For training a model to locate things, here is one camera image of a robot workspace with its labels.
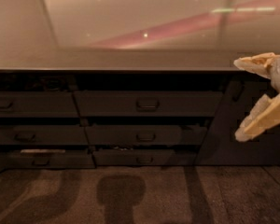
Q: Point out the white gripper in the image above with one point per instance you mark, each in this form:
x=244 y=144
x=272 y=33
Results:
x=266 y=113

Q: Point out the grey drawer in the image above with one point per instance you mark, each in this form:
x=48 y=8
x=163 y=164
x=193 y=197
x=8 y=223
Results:
x=71 y=159
x=146 y=157
x=42 y=135
x=146 y=135
x=37 y=104
x=147 y=103

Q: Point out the dark object in left drawer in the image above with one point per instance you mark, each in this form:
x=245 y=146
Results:
x=52 y=84

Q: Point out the white strip in bottom drawer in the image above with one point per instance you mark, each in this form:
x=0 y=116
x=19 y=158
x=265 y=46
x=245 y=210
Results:
x=42 y=151

